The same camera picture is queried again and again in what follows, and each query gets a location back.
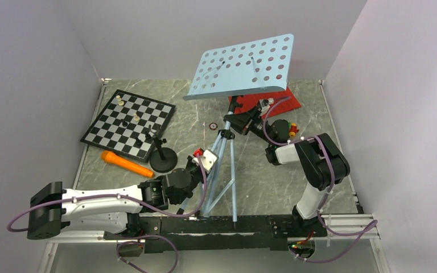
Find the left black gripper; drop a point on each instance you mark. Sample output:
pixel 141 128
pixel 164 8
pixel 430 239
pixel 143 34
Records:
pixel 190 163

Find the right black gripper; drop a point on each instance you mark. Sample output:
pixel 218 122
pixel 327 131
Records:
pixel 240 121

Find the black microphone desk stand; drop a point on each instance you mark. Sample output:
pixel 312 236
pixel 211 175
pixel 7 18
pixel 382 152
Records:
pixel 162 159

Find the light blue music stand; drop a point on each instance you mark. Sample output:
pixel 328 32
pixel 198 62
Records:
pixel 255 67

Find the orange toy microphone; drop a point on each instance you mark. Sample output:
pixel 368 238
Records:
pixel 112 158

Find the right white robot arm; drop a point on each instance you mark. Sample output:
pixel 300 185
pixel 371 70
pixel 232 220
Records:
pixel 322 162

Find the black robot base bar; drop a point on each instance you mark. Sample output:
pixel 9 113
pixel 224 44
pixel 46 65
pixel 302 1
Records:
pixel 272 232

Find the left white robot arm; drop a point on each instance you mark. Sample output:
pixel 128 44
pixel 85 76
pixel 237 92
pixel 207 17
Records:
pixel 56 209

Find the brown poker chip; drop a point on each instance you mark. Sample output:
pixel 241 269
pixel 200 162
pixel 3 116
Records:
pixel 213 126

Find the colourful toy block car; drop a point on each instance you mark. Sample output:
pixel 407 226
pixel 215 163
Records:
pixel 293 130

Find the black white chessboard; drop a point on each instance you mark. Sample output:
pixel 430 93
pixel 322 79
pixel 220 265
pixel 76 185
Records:
pixel 106 131

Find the small electronics box left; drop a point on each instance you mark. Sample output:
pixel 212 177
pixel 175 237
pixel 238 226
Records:
pixel 132 250

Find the electronics board right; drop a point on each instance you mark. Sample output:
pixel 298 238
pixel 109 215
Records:
pixel 303 249

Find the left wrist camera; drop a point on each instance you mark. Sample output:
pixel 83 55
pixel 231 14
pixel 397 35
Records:
pixel 207 158

